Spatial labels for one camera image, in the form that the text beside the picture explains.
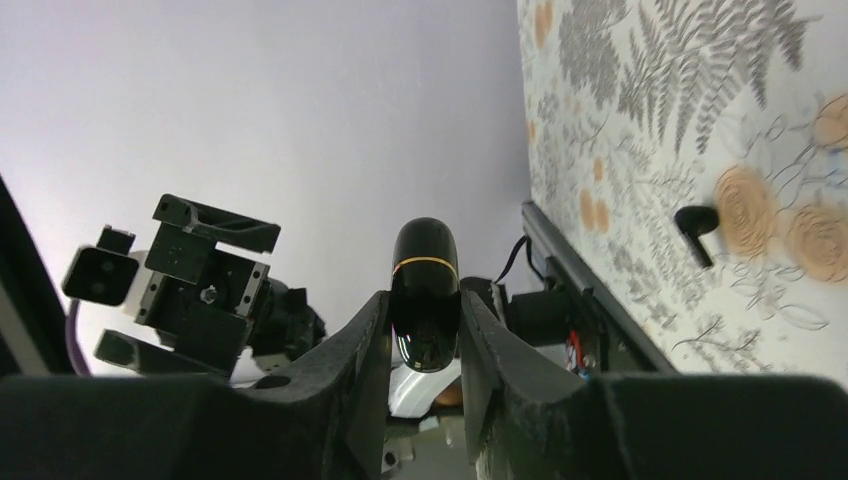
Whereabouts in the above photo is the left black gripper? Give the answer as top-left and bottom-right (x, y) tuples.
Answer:
(94, 194), (281, 379)

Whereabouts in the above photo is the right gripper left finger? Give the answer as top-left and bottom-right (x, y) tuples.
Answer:
(1, 291), (391, 479)

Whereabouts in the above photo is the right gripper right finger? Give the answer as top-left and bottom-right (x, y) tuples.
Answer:
(460, 292), (847, 479)

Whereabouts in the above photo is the black earbud charging case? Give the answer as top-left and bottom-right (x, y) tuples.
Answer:
(388, 217), (462, 373)

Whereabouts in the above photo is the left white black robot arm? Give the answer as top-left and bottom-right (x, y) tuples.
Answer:
(94, 194), (326, 378)

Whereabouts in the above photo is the black earbud on mat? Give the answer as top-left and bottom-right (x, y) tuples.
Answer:
(674, 205), (720, 269)

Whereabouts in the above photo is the floral patterned table mat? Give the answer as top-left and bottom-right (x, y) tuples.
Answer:
(517, 1), (847, 383)

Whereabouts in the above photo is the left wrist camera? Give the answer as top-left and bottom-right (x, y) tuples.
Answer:
(61, 225), (140, 307)

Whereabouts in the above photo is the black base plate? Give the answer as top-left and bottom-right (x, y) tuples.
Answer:
(457, 200), (677, 386)

